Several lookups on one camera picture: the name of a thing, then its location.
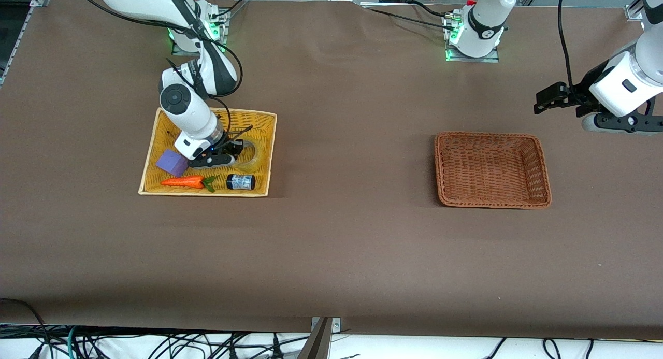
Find brown woven basket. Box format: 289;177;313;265
434;132;552;209

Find black cable on table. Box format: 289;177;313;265
361;6;452;30
409;0;456;19

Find black looping floor cable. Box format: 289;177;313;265
0;298;51;359

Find small black blue can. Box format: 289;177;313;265
226;174;256;191

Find brown table cover sheet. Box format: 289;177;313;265
0;0;663;340

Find dark grey metal strut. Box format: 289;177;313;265
297;318;332;359

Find clear tape roll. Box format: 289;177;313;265
228;138;261;171

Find purple cube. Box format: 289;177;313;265
155;149;191;178

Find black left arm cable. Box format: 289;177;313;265
557;0;580;93

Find orange toy carrot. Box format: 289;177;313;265
161;176;217;193

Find silver metal bracket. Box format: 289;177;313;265
311;317;342;333

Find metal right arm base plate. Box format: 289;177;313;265
171;7;229;57

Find yellow woven basket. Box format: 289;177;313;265
138;107;278;197

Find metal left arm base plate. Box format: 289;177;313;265
443;12;501;63

